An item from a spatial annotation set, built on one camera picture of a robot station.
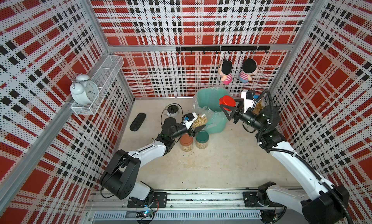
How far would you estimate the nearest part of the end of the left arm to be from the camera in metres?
0.65

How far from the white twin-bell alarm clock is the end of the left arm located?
351 mm

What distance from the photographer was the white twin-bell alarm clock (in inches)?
23.2
